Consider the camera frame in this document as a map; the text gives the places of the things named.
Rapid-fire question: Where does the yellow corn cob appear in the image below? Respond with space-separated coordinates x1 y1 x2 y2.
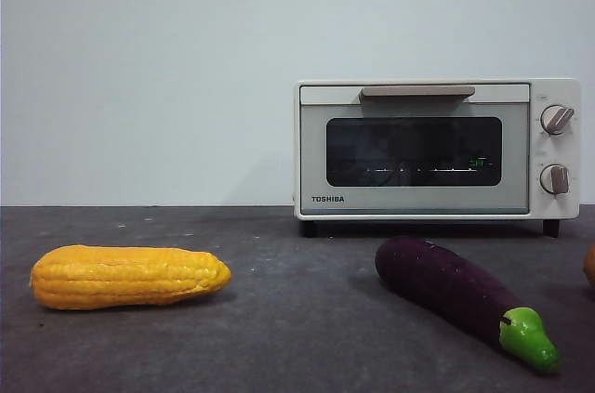
30 244 233 312

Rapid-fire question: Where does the oven knob with upright pointer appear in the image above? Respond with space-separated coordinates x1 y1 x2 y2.
538 163 572 195

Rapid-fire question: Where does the orange round fruit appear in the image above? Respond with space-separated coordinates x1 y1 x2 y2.
582 243 595 290

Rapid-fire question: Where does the glass oven door with handle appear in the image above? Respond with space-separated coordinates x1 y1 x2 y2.
298 83 531 216

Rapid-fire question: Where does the oven knob with slanted pointer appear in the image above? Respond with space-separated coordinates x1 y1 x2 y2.
540 104 575 137

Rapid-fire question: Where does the cream toaster oven housing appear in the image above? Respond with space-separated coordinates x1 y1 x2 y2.
293 78 582 239

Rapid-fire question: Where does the purple eggplant with green stem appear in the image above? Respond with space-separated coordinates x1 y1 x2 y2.
375 235 562 376

